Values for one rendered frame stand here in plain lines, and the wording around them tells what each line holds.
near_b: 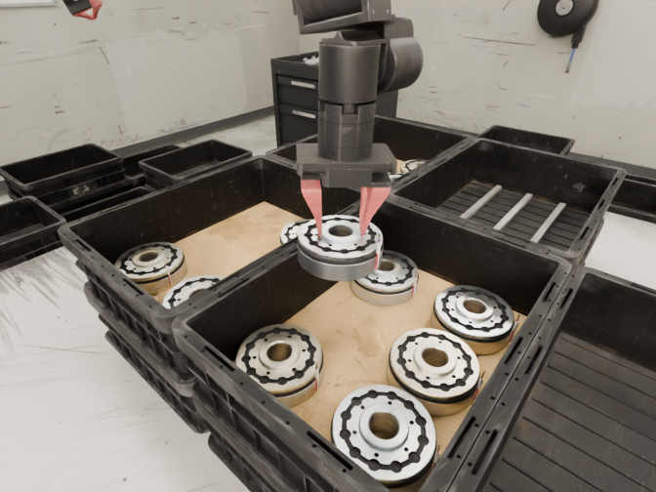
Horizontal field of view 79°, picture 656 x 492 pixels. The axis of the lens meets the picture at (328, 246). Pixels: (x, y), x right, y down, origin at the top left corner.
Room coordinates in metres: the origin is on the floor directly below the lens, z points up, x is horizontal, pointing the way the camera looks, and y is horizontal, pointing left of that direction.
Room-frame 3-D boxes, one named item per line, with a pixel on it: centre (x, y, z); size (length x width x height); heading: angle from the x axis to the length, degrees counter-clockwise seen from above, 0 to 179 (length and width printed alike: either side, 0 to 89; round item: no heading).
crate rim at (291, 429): (0.36, -0.07, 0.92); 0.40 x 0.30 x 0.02; 140
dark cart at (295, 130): (2.38, -0.06, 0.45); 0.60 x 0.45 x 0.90; 141
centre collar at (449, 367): (0.31, -0.12, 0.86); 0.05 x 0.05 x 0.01
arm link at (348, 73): (0.41, -0.02, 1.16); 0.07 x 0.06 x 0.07; 141
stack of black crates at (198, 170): (1.67, 0.57, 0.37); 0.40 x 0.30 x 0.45; 141
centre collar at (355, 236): (0.41, -0.02, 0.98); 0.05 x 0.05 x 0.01
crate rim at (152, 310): (0.55, 0.16, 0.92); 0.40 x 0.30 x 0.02; 140
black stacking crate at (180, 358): (0.55, 0.16, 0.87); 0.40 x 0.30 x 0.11; 140
